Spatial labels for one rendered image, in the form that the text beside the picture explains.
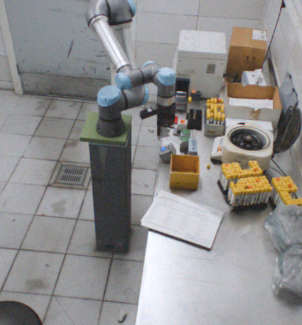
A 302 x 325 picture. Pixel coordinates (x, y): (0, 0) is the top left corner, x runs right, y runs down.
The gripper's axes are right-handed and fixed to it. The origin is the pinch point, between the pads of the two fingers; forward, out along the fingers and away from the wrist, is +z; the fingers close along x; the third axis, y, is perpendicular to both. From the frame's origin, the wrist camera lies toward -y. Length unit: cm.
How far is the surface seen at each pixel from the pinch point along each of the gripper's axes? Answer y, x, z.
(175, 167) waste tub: 9.6, -8.1, 10.3
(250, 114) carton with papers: 47, 32, 3
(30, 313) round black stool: -41, -76, 35
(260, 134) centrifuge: 50, 14, 2
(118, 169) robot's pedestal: -21.0, 7.5, 29.2
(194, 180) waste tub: 18.7, -20.4, 6.6
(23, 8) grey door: -130, 186, 17
